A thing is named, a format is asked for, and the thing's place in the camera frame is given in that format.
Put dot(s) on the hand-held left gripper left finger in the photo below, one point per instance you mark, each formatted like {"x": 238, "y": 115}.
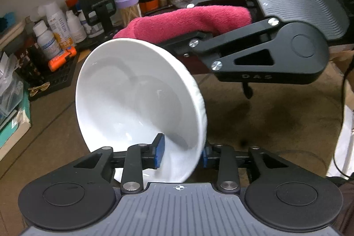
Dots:
{"x": 159, "y": 151}

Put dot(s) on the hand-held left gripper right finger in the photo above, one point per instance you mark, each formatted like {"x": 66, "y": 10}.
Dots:
{"x": 205, "y": 160}

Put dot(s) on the red terry cloth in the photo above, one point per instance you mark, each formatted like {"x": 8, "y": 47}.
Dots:
{"x": 182, "y": 23}

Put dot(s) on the white ribbed bowl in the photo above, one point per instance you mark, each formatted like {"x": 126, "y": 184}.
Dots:
{"x": 130, "y": 103}

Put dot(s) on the amber jar black lid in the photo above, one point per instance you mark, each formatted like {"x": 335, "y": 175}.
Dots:
{"x": 148, "y": 3}

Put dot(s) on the purple lid toothpick jar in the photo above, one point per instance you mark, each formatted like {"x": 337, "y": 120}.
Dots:
{"x": 128, "y": 10}

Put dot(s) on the black plastic tray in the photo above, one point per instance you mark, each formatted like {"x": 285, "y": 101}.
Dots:
{"x": 60, "y": 78}

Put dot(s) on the orange utility knife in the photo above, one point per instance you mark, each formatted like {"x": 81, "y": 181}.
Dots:
{"x": 62, "y": 59}

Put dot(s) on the gold hair clip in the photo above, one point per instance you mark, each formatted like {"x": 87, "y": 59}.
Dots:
{"x": 38, "y": 88}

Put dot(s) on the teal white book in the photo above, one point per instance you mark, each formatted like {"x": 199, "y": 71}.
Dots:
{"x": 13, "y": 128}

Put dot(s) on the plain white bottle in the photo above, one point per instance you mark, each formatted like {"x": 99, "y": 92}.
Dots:
{"x": 75, "y": 28}

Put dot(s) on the orange cap bottle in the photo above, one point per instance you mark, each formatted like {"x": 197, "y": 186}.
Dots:
{"x": 72, "y": 2}

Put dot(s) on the dark patterned box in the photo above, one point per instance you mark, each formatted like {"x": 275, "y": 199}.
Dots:
{"x": 30, "y": 64}

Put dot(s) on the white bottle blue label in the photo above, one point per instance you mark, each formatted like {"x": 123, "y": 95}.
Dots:
{"x": 48, "y": 42}

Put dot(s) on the white Lutein bottle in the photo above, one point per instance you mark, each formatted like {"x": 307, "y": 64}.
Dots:
{"x": 59, "y": 27}

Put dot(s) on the clear plastic box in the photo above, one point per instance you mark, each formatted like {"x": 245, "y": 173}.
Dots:
{"x": 9, "y": 89}

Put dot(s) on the black bristle brush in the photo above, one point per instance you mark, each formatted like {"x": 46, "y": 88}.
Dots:
{"x": 7, "y": 19}

